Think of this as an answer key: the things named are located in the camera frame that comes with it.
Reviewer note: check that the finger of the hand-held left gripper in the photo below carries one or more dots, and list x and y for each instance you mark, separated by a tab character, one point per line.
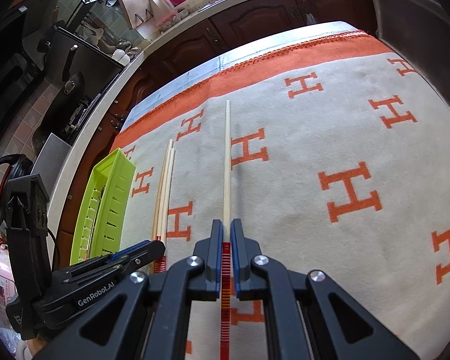
131	250
150	253

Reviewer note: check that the steel splash guard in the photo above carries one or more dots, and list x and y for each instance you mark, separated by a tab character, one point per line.
48	157

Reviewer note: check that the grey built-in appliance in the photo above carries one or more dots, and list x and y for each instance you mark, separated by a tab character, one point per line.
408	18

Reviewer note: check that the cream chopstick with patterned end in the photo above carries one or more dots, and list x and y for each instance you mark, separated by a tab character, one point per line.
161	191

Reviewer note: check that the light blue table cover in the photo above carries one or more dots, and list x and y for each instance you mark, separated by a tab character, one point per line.
217	63

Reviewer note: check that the small silver spoons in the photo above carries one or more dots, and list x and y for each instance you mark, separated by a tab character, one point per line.
227	157

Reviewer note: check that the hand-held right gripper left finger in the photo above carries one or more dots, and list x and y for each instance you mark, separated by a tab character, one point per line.
210	255

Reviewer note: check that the cream chopstick with red stripes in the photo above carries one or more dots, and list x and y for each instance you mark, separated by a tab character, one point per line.
170	195
165	195

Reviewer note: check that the hanging plastic bag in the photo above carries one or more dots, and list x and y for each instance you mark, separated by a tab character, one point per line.
309	18

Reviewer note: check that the orange and grey printed blanket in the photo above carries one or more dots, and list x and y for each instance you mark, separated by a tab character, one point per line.
322	120

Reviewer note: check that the green plastic utensil tray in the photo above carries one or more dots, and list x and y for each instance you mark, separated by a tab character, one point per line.
108	195

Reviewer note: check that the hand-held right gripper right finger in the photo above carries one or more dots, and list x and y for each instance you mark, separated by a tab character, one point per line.
236	262

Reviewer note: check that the wooden cutting board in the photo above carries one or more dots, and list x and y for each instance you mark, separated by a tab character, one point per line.
142	7

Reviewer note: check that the black gas stove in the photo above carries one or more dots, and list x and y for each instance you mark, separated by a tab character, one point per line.
78	110

